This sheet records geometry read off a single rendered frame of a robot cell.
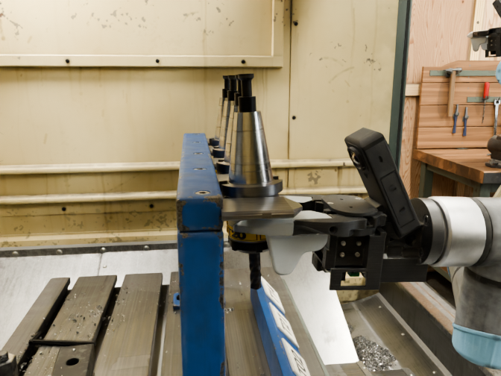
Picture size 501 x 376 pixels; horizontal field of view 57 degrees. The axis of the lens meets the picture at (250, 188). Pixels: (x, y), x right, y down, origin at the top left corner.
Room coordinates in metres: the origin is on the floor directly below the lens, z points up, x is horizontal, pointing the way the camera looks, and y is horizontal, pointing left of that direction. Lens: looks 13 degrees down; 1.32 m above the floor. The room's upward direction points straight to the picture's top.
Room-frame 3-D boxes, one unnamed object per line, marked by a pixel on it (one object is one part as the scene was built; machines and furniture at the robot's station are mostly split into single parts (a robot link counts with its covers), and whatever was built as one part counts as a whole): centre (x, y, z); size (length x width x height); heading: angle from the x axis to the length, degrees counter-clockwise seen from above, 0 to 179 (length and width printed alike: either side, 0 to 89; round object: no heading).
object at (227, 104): (0.67, 0.02, 1.26); 0.04 x 0.04 x 0.07
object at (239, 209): (0.39, -0.01, 1.21); 0.07 x 0.05 x 0.01; 97
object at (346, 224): (0.43, -0.08, 1.19); 0.09 x 0.05 x 0.02; 112
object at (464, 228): (0.48, -0.21, 1.16); 0.08 x 0.05 x 0.08; 7
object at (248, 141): (0.45, 0.00, 1.26); 0.04 x 0.04 x 0.07
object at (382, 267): (0.47, -0.13, 1.16); 0.12 x 0.08 x 0.09; 97
